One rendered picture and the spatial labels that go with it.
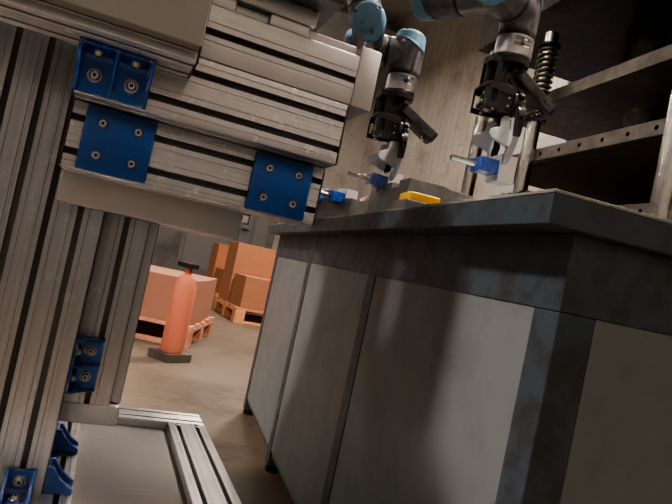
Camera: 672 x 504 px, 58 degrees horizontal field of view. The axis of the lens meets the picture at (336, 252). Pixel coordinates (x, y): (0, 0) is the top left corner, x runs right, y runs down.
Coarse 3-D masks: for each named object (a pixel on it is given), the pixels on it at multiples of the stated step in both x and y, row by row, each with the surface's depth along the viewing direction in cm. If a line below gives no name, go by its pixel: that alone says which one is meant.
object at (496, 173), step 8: (456, 160) 118; (464, 160) 118; (472, 160) 119; (480, 160) 118; (488, 160) 118; (496, 160) 118; (512, 160) 119; (472, 168) 120; (480, 168) 117; (488, 168) 118; (496, 168) 118; (504, 168) 118; (512, 168) 119; (488, 176) 122; (496, 176) 119; (504, 176) 118; (512, 176) 119; (496, 184) 122; (504, 184) 121
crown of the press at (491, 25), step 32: (544, 0) 231; (576, 0) 218; (608, 0) 213; (640, 0) 209; (544, 32) 248; (576, 32) 242; (608, 32) 236; (640, 32) 222; (576, 64) 272; (608, 64) 265
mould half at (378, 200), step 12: (408, 180) 127; (420, 180) 127; (372, 192) 150; (384, 192) 141; (396, 192) 133; (420, 192) 127; (432, 192) 128; (444, 192) 129; (456, 192) 129; (372, 204) 148; (384, 204) 139
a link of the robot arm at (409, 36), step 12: (396, 36) 145; (408, 36) 143; (420, 36) 143; (396, 48) 142; (408, 48) 142; (420, 48) 143; (396, 60) 143; (408, 60) 142; (420, 60) 144; (408, 72) 142
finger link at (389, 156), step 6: (390, 144) 142; (396, 144) 143; (384, 150) 141; (390, 150) 142; (396, 150) 142; (378, 156) 141; (384, 156) 141; (390, 156) 142; (396, 156) 141; (384, 162) 141; (390, 162) 141; (396, 162) 141; (396, 168) 141; (396, 174) 142
